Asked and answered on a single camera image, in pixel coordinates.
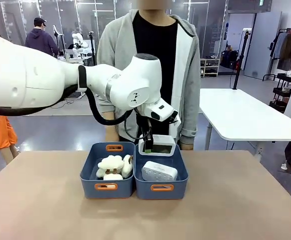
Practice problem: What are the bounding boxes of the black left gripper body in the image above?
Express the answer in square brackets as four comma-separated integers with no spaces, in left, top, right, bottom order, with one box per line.
[135,109,154,138]

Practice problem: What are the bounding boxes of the white clock dotted face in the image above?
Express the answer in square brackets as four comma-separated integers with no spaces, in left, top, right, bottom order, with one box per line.
[141,160,179,182]

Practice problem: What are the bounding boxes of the white sheep plush toy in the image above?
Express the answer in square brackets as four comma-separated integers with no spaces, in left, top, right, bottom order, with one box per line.
[121,154,134,179]
[95,154,126,181]

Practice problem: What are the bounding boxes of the person's right hand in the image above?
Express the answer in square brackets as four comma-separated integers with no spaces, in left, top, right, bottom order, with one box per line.
[105,123,120,143]

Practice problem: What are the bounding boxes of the person's left hand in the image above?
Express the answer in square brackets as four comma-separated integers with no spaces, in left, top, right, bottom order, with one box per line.
[179,136,195,151]

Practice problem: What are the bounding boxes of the person in grey hoodie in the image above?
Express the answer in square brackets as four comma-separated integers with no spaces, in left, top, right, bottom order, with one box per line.
[96,9,202,151]

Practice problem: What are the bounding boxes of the wooden shoe rack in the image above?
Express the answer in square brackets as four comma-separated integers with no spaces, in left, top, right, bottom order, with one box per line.
[199,58,221,78]

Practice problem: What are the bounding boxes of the white folding table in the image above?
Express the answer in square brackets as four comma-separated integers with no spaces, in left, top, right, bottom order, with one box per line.
[198,88,291,152]

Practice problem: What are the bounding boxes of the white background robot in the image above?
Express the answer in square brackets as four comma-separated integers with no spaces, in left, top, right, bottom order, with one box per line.
[70,29,90,58]

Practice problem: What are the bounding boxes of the black bags pile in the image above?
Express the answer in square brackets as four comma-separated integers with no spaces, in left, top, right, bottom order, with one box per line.
[220,49,240,71]

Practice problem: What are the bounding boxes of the black tripod pole stand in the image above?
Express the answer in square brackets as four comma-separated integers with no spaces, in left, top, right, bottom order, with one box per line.
[232,28,252,91]

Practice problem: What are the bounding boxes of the person in purple hoodie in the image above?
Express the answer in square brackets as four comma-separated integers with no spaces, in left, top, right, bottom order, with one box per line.
[24,16,60,57]

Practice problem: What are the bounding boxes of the person in orange trousers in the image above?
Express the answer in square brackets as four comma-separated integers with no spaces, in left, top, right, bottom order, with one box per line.
[0,112,19,165]

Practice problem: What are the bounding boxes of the black utility cart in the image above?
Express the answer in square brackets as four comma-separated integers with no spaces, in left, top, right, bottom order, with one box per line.
[268,72,291,114]

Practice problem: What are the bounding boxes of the black clothes rack with garments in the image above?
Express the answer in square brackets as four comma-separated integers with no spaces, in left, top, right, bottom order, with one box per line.
[262,27,291,82]

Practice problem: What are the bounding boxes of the thin black left gripper cable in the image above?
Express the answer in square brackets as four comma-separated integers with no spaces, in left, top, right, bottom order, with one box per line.
[123,113,144,140]

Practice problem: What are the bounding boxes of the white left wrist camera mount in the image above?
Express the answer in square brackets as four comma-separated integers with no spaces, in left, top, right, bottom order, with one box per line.
[167,109,182,126]

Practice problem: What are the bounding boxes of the blue basket orange handles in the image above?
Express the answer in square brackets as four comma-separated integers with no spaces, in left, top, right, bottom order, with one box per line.
[79,142,137,200]
[134,142,189,201]

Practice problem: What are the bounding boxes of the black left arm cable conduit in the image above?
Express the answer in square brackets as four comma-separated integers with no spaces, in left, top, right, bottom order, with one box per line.
[0,64,137,126]

